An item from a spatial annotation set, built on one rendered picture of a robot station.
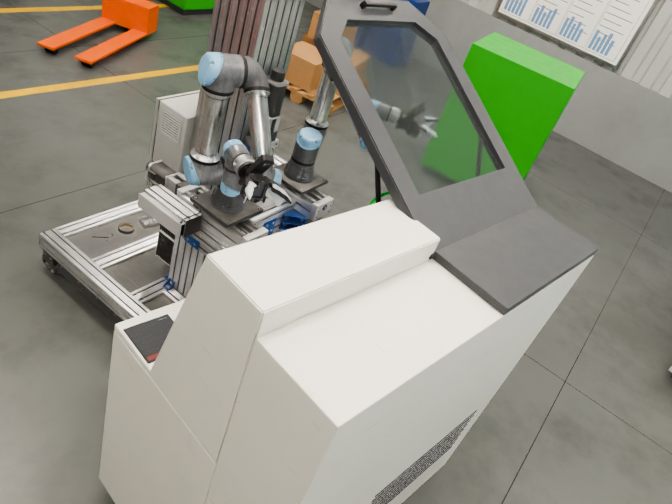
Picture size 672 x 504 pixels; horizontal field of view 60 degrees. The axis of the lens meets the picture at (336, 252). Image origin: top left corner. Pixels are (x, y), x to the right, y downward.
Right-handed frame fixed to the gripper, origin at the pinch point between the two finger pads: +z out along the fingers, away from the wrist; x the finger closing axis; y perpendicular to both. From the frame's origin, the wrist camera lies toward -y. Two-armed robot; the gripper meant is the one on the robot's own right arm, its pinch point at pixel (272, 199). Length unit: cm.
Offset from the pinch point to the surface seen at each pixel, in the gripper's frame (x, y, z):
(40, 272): 29, 151, -137
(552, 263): -82, -16, 47
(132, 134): -55, 140, -295
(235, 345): 28, 10, 50
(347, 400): 15, 0, 76
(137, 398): 30, 71, 16
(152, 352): 29, 52, 14
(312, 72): -244, 78, -373
